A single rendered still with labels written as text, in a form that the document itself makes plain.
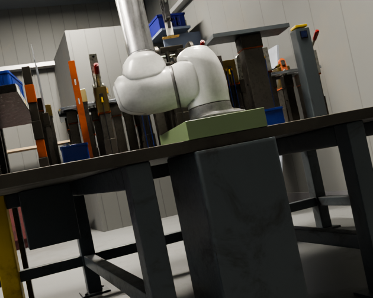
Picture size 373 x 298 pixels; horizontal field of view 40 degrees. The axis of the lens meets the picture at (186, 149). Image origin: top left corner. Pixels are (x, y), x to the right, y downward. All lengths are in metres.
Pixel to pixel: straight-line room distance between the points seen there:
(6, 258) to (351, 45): 3.07
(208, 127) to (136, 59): 0.36
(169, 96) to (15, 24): 6.87
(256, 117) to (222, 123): 0.13
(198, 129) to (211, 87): 0.19
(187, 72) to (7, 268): 1.68
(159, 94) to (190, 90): 0.11
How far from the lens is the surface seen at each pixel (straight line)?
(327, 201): 3.58
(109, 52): 6.97
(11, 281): 3.03
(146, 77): 1.79
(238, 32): 2.34
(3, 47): 8.43
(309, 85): 2.45
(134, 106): 1.79
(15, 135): 8.16
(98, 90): 2.38
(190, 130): 1.64
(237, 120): 1.72
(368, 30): 4.33
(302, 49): 2.47
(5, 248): 3.01
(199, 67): 1.79
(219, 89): 1.79
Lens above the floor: 0.62
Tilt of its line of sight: 2 degrees up
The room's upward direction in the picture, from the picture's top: 11 degrees counter-clockwise
